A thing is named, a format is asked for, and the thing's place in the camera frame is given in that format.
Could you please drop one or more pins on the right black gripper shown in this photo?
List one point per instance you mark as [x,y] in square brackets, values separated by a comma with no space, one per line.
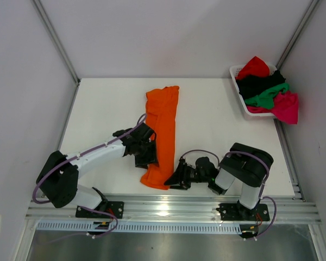
[185,174]

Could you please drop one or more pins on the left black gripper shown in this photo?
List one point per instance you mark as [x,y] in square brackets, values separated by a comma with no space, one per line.
[151,157]

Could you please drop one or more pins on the orange t shirt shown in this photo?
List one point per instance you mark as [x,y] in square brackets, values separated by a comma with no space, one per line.
[161,110]

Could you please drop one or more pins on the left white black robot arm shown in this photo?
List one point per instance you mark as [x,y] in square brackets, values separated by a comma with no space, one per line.
[59,177]

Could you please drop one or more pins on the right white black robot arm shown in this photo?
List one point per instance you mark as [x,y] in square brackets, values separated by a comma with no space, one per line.
[249,165]

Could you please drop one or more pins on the white plastic laundry basket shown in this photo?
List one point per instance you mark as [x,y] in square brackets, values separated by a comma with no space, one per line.
[234,70]

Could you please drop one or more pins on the black t shirt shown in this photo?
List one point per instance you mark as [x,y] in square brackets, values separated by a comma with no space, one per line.
[251,85]

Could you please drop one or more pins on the green t shirt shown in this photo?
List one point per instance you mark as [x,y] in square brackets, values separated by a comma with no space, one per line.
[266,98]

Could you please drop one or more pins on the magenta t shirt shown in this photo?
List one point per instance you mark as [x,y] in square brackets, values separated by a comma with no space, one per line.
[285,108]

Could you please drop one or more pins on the red t shirt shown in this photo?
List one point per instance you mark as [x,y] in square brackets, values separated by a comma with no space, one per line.
[255,67]

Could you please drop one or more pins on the aluminium mounting rail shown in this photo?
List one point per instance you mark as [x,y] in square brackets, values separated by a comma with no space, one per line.
[184,209]

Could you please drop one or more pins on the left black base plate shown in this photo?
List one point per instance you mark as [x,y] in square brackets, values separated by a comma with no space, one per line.
[115,208]

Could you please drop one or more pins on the slotted grey cable duct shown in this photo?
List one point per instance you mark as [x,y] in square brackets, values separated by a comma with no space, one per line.
[149,227]

